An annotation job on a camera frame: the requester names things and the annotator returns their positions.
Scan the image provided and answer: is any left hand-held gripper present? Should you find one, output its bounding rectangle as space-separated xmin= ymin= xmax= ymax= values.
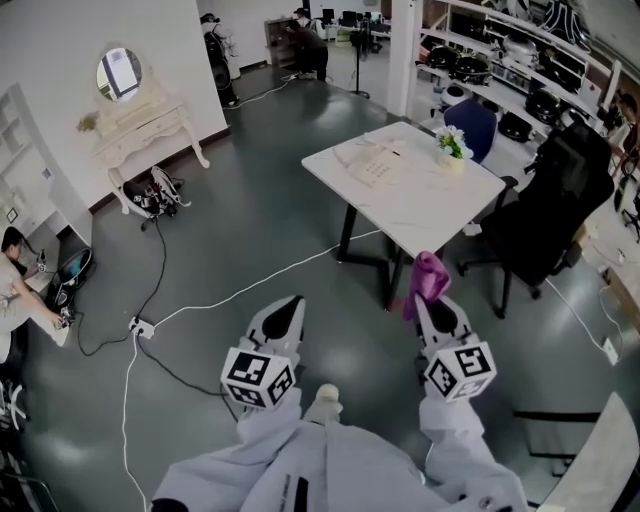
xmin=221 ymin=295 xmax=307 ymax=412

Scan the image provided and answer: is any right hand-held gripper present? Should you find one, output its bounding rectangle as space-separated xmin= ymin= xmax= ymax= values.
xmin=415 ymin=294 xmax=496 ymax=404

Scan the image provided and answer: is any purple knitted cloth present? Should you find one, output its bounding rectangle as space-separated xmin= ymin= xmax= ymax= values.
xmin=402 ymin=251 xmax=451 ymax=322

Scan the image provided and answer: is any white desk telephone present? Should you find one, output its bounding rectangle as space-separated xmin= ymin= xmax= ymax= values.
xmin=344 ymin=145 xmax=404 ymax=191

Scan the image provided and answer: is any person's left forearm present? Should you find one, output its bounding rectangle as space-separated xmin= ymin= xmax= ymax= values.
xmin=232 ymin=387 xmax=306 ymax=456

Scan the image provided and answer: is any person's right forearm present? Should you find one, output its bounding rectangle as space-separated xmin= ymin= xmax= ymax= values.
xmin=418 ymin=394 xmax=489 ymax=481

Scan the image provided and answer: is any person's beige shoe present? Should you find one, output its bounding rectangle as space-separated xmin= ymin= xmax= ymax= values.
xmin=304 ymin=383 xmax=344 ymax=426

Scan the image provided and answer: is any white marble table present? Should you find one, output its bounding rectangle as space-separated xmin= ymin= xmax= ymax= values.
xmin=301 ymin=120 xmax=521 ymax=314

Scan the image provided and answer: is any person's light grey jacket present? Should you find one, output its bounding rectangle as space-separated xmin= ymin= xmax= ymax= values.
xmin=149 ymin=419 xmax=531 ymax=512

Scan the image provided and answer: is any black mesh office chair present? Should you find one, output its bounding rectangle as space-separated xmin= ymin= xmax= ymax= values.
xmin=457 ymin=122 xmax=616 ymax=321

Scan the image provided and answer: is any brown cardboard box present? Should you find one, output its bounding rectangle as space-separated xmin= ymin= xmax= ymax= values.
xmin=574 ymin=224 xmax=640 ymax=334

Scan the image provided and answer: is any cream pot of artificial flowers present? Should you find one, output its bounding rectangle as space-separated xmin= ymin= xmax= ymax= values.
xmin=433 ymin=124 xmax=474 ymax=175

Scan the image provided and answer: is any black and white backpack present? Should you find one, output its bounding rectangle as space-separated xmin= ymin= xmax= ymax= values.
xmin=122 ymin=166 xmax=192 ymax=231

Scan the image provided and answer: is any long white table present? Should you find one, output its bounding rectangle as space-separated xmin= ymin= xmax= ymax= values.
xmin=512 ymin=392 xmax=640 ymax=512

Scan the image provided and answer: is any blue chair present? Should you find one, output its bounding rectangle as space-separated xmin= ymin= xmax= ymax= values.
xmin=443 ymin=98 xmax=500 ymax=165

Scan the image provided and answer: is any black and teal backpack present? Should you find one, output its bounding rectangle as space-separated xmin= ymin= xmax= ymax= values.
xmin=45 ymin=247 xmax=95 ymax=321

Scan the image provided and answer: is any white dressing table with mirror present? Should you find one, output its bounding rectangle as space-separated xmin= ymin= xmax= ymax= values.
xmin=89 ymin=42 xmax=211 ymax=216

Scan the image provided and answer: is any white shelf rack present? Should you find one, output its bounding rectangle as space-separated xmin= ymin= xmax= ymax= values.
xmin=419 ymin=0 xmax=624 ymax=146

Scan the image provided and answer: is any white pillar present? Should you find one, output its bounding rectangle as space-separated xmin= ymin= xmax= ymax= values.
xmin=387 ymin=0 xmax=426 ymax=122

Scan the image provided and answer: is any brown wooden cabinet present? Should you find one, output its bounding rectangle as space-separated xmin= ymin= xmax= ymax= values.
xmin=263 ymin=17 xmax=301 ymax=69

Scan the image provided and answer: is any black standing fan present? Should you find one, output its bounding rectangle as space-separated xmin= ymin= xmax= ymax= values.
xmin=347 ymin=12 xmax=374 ymax=99

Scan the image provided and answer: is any white shelving unit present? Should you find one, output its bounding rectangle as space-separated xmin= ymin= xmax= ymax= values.
xmin=0 ymin=82 xmax=96 ymax=261

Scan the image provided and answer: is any black white striped bag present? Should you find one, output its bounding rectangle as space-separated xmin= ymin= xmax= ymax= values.
xmin=547 ymin=0 xmax=594 ymax=52

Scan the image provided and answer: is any white floor cable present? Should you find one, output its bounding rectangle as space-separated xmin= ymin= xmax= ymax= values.
xmin=149 ymin=229 xmax=382 ymax=327
xmin=121 ymin=338 xmax=151 ymax=511
xmin=233 ymin=73 xmax=302 ymax=107
xmin=543 ymin=277 xmax=626 ymax=366

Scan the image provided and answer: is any black floor cable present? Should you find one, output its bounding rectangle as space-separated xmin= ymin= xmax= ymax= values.
xmin=137 ymin=339 xmax=241 ymax=422
xmin=74 ymin=219 xmax=169 ymax=357

